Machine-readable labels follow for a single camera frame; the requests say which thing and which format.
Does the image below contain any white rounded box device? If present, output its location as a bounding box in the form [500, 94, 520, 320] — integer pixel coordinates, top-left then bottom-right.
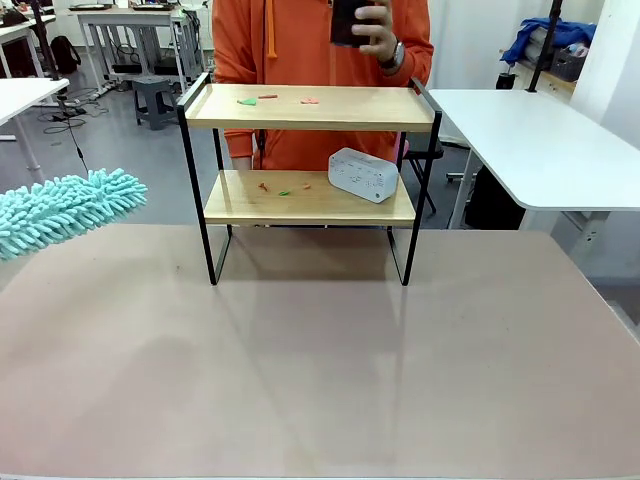
[327, 146, 400, 205]

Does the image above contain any dark wrist watch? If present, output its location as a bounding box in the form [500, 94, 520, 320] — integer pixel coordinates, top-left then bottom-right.
[378, 42, 405, 71]

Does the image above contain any black camera stand pole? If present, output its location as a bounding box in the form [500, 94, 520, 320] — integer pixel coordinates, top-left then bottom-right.
[527, 0, 564, 94]
[30, 0, 62, 83]

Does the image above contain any grey-frame background desk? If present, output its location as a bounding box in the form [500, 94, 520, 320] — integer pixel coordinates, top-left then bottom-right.
[74, 3, 204, 96]

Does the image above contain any grey storage basket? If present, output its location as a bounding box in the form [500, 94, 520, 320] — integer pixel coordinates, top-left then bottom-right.
[549, 45, 591, 81]

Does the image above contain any teal chenille duster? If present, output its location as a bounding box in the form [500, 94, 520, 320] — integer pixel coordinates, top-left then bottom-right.
[0, 168, 149, 262]

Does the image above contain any black backpack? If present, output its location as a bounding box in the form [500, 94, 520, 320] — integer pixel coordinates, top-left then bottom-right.
[49, 35, 82, 75]

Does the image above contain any black folding chair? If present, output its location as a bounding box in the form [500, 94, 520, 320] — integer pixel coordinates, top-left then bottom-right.
[402, 132, 446, 214]

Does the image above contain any small white side table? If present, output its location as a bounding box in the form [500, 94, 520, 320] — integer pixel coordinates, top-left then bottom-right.
[0, 77, 70, 174]

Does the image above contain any grey plastic stool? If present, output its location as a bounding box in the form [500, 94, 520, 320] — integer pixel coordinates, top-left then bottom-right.
[132, 75, 180, 131]

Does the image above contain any large white side table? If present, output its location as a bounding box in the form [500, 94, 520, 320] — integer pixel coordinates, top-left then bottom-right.
[427, 88, 640, 261]

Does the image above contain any person in orange hoodie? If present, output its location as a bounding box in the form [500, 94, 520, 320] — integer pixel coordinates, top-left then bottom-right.
[211, 0, 435, 172]

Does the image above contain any black mesh pen holder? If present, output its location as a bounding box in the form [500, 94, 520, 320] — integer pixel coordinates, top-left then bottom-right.
[329, 0, 376, 49]

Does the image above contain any person's left hand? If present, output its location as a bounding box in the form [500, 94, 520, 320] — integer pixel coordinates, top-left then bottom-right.
[351, 1, 403, 65]

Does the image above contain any black floor cable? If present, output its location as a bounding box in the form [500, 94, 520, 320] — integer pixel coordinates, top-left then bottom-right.
[42, 87, 104, 174]

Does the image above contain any wooden two-tier black-frame shelf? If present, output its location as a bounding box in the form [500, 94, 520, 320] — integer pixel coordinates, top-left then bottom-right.
[175, 72, 444, 287]

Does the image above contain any black bin under table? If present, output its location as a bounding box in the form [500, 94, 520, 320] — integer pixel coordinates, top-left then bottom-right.
[464, 164, 526, 231]

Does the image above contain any blue cloth pile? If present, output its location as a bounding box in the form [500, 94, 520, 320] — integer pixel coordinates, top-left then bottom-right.
[500, 17, 598, 66]

